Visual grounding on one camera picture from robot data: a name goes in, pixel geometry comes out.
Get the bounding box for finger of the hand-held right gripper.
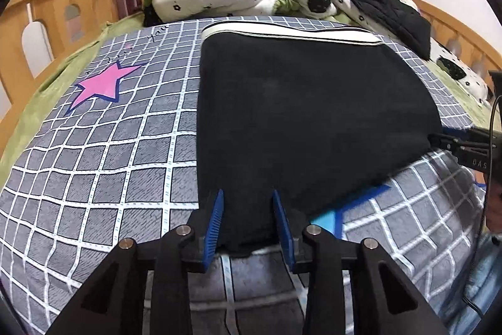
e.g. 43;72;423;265
428;133;461;160

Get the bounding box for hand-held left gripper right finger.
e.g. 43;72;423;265
272;189;450;335

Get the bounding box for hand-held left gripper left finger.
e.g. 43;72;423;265
55;189;225;335

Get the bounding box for black pants with white stripe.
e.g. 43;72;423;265
195;19;444;257

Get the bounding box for person's blue grey clothing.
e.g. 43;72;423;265
443;233;502;335

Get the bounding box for grey checked star bedsheet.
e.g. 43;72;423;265
0;15;491;335

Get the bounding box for black jacket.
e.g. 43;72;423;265
333;0;432;61

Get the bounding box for black cable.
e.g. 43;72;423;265
463;95;502;316

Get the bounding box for wooden bed frame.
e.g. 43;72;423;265
0;0;502;159

